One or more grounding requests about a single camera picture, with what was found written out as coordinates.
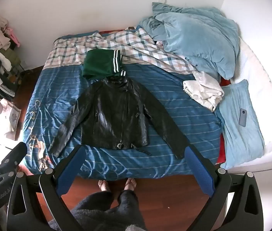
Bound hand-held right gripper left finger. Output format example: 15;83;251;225
6;144;87;231

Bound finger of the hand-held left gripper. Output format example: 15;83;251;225
0;142;28;181

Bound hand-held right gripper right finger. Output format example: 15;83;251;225
184;146;265;231

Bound black leather jacket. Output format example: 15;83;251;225
47;76;190;160

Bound person's left foot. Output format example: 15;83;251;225
97;179;111;193

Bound person's foot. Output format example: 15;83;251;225
97;179;111;193
123;177;137;192

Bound white printed bag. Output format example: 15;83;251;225
5;105;22;133

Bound dark fuzzy pants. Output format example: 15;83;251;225
70;189;149;231

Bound light blue pillow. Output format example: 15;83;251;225
214;79;265;170

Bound blue striped bed sheet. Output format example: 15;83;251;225
21;64;223;180

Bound person's right foot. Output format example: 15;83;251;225
123;177;137;192

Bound grey smartphone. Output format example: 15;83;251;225
239;108;247;127

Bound white crumpled towel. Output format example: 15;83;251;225
183;70;225;112

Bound white mattress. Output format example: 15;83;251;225
222;37;272;170

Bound green garment with white stripes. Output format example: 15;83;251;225
82;49;127;80

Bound light blue duvet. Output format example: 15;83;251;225
137;2;241;81

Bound plaid blanket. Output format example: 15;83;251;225
44;26;199;75

